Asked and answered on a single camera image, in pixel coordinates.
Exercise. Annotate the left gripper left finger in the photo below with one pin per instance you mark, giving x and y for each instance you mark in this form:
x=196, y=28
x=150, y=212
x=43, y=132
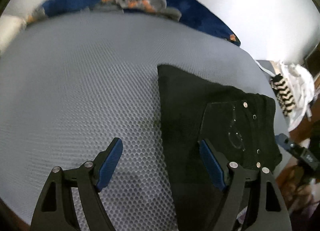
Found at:
x=55, y=207

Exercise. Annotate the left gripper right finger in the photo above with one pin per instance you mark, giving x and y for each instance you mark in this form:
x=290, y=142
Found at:
x=266, y=208

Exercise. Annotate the black pants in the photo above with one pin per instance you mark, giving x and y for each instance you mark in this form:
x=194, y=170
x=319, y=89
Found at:
x=238, y=124

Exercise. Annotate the person right hand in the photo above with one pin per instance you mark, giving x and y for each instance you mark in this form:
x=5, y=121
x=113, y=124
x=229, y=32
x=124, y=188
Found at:
x=297, y=191

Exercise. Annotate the black white striped knit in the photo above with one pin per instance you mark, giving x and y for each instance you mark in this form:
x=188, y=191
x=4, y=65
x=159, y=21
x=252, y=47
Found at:
x=283, y=94

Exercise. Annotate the white patterned cloth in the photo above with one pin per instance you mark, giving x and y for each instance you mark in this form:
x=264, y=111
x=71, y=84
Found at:
x=302, y=86

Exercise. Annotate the dark monitor screen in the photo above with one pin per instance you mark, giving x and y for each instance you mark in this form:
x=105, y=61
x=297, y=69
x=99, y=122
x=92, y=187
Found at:
x=311, y=61

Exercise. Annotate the grey mesh mattress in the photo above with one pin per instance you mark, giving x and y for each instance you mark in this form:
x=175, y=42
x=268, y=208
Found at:
x=71, y=84

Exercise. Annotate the white floral pillow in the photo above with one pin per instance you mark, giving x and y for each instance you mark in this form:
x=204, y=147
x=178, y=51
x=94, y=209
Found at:
x=10, y=27

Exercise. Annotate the navy floral blanket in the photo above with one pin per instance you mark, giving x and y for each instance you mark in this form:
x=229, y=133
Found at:
x=191, y=13

